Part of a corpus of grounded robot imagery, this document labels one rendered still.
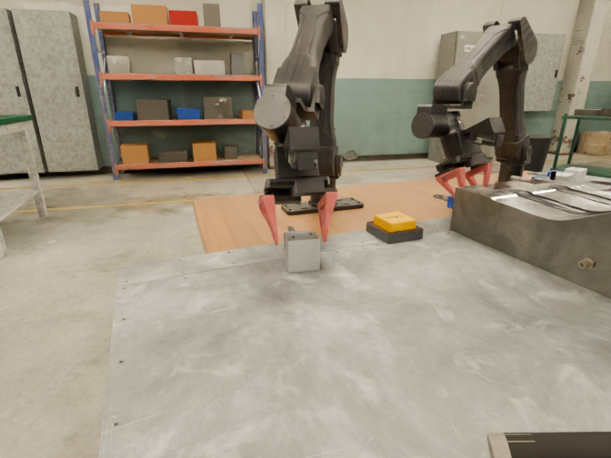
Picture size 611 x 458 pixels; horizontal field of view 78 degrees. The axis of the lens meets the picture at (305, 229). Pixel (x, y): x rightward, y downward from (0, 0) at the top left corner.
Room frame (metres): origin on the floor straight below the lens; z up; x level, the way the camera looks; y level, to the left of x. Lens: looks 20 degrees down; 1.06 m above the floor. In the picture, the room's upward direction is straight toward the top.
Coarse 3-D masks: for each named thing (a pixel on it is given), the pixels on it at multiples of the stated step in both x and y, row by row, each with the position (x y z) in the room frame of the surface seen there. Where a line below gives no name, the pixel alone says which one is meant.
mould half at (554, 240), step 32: (480, 192) 0.69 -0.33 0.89; (544, 192) 0.70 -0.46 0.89; (608, 192) 0.71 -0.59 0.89; (480, 224) 0.66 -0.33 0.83; (512, 224) 0.61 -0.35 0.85; (544, 224) 0.56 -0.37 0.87; (576, 224) 0.51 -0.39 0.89; (608, 224) 0.48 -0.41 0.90; (544, 256) 0.55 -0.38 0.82; (576, 256) 0.50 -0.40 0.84; (608, 256) 0.47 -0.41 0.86; (608, 288) 0.46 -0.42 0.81
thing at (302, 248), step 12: (288, 228) 0.66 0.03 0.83; (288, 240) 0.53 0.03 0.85; (300, 240) 0.54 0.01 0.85; (312, 240) 0.54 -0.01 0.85; (288, 252) 0.53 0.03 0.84; (300, 252) 0.54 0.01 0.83; (312, 252) 0.54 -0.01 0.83; (288, 264) 0.53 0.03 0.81; (300, 264) 0.54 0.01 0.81; (312, 264) 0.54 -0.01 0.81
